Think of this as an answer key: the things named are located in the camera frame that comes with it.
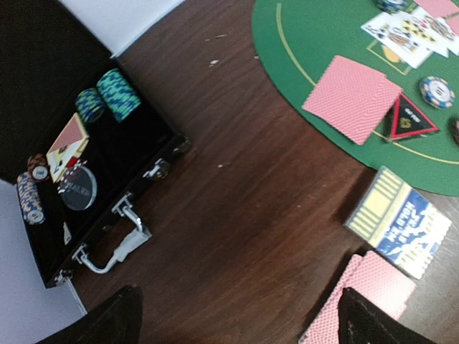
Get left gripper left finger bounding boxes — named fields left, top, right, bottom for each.
left=40, top=285, right=143, bottom=344

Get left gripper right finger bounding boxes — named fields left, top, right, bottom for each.
left=338, top=287, right=435, bottom=344

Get red-backed card deck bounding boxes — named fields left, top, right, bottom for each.
left=298, top=251, right=416, bottom=343

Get red chip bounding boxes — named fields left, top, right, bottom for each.
left=448, top=117, right=459, bottom=146

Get white chip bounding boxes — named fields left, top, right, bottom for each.
left=420, top=76, right=455, bottom=109

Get face-up king card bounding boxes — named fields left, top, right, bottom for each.
left=361, top=12, right=432, bottom=69

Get face-up queen card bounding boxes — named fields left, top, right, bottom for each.
left=443, top=16, right=458, bottom=55

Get face-up spot card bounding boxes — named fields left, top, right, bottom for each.
left=400, top=7, right=454, bottom=57

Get green chip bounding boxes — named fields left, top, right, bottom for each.
left=373, top=0, right=407, bottom=14

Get gold card box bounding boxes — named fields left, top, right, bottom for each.
left=345, top=166, right=452, bottom=280

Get clear acrylic dealer puck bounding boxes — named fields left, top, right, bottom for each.
left=57, top=163, right=98, bottom=211

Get brown chip in case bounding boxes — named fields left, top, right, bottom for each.
left=27, top=153, right=49, bottom=181

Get card deck in case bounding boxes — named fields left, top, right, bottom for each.
left=46, top=113, right=90, bottom=183

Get black poker case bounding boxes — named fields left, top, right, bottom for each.
left=1, top=1, right=189, bottom=288

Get triangular all-in marker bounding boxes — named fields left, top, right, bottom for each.
left=383, top=93, right=440, bottom=142

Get green chips in case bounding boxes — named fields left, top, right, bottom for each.
left=75, top=87, right=105, bottom=123

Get teal chips in case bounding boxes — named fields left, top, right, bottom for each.
left=96, top=69, right=141, bottom=123

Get round green poker mat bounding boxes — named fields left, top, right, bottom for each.
left=252, top=1, right=458, bottom=196

